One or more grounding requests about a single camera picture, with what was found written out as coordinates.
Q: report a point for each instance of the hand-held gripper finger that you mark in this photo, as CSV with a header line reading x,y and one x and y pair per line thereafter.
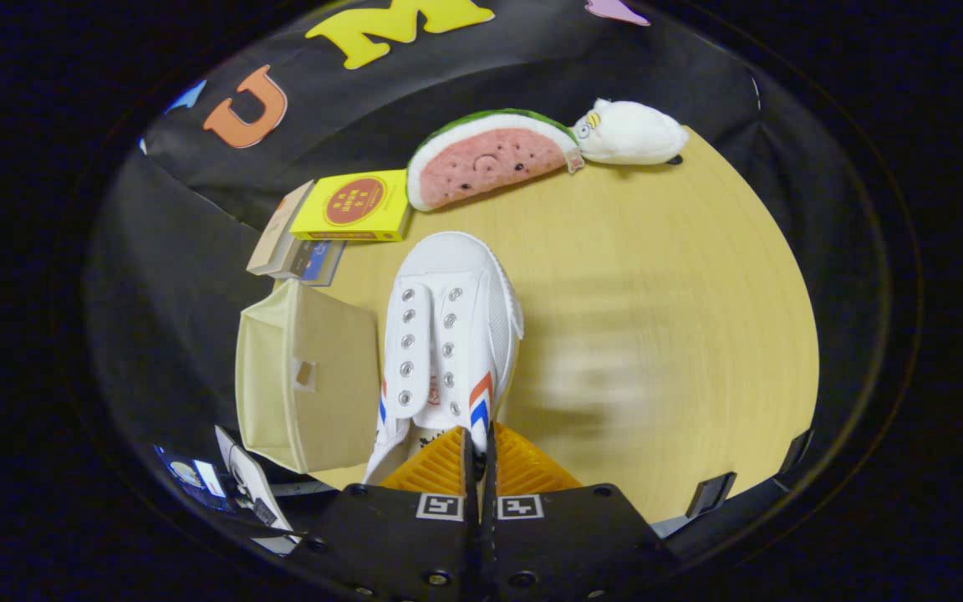
x,y
491,481
472,481

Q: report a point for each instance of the beige fabric storage box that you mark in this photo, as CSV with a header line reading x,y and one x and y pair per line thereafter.
x,y
323,410

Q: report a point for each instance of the white canvas shoe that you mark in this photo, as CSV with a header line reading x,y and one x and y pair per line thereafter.
x,y
456,267

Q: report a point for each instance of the white device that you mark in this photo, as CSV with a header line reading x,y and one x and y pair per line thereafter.
x,y
249,477

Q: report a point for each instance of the blue book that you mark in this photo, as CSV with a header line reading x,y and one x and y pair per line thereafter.
x,y
323,261

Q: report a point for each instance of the blue printed packet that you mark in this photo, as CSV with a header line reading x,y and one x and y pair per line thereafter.
x,y
189,478

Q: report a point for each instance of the grey book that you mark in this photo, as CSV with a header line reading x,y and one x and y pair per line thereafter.
x,y
293,259

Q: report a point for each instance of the yellow book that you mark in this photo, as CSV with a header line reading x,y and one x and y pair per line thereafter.
x,y
356,203

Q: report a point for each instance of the tan book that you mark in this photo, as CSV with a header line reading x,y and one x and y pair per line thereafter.
x,y
277,230

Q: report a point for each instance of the watermelon slice plush toy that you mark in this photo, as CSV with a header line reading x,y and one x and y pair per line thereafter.
x,y
490,159

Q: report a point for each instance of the white plush animal toy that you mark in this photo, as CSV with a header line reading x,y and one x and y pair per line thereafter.
x,y
632,132

